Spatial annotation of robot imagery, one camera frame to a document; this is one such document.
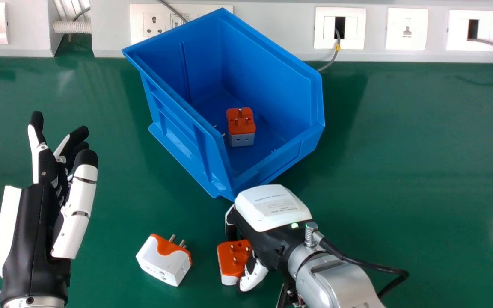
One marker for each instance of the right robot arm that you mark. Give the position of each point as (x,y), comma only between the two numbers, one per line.
(332,280)

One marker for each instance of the blue plastic bin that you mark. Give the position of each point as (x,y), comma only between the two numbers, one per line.
(229,98)

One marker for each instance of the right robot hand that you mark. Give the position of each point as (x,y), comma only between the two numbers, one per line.
(268,214)

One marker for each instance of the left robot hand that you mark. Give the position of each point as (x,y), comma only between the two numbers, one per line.
(37,239)

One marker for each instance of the white-and-orange plug adapter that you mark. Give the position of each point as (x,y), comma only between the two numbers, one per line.
(241,126)
(164,259)
(231,261)

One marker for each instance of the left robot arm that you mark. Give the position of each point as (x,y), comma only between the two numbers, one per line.
(32,302)

